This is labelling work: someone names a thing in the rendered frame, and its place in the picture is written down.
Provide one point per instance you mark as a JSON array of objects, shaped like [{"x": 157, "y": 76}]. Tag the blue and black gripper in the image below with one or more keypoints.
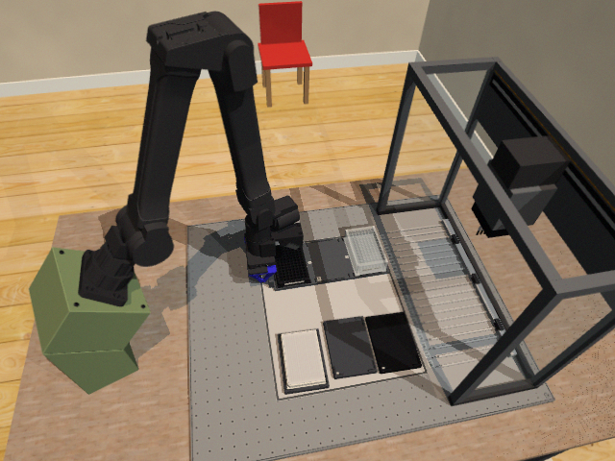
[{"x": 257, "y": 264}]

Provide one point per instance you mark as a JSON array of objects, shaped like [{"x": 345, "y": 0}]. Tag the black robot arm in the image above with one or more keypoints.
[{"x": 178, "y": 54}]

